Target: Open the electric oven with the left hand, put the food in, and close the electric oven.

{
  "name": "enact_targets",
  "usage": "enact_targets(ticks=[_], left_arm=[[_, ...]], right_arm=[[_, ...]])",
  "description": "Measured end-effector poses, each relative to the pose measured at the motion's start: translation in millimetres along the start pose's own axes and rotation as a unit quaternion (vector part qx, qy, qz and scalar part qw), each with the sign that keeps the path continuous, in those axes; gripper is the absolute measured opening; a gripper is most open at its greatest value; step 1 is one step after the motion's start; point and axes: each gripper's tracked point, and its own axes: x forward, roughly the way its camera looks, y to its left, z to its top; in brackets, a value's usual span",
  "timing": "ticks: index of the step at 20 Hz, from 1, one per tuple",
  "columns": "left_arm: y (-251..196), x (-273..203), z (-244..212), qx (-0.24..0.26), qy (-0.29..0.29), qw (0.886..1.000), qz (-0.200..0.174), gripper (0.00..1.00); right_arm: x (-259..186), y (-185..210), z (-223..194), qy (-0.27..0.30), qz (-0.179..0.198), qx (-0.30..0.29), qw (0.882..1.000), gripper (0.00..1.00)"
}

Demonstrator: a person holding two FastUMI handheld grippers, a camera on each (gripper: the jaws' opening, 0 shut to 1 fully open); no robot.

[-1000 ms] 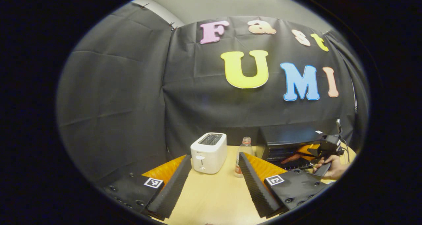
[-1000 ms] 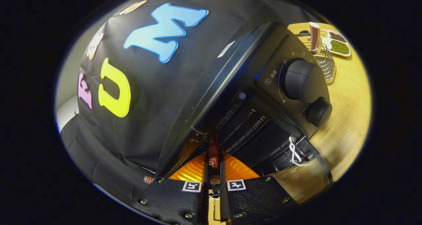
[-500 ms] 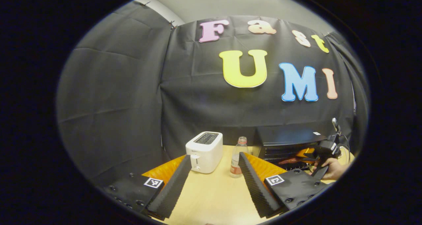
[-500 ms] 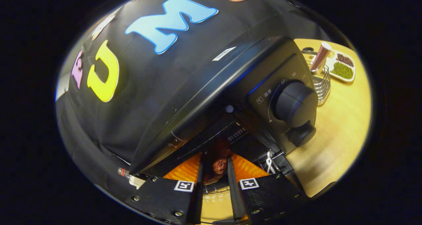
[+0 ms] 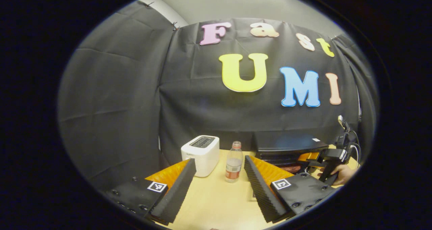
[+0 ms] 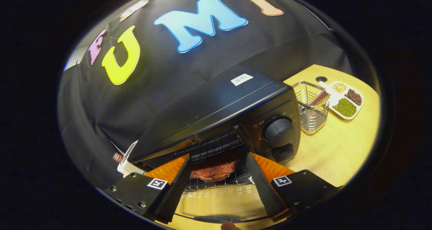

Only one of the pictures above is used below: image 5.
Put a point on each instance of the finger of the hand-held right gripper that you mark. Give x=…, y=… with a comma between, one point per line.
x=308, y=156

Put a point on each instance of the clear plastic water bottle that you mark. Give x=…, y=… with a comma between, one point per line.
x=233, y=166

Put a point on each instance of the black electric oven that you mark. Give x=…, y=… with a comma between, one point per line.
x=287, y=144

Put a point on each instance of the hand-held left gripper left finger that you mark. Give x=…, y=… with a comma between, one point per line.
x=179, y=189

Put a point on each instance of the white toaster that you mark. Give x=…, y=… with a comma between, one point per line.
x=200, y=154

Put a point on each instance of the black backdrop cloth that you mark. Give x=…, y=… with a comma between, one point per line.
x=114, y=105

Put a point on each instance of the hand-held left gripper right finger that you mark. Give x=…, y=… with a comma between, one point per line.
x=261, y=193

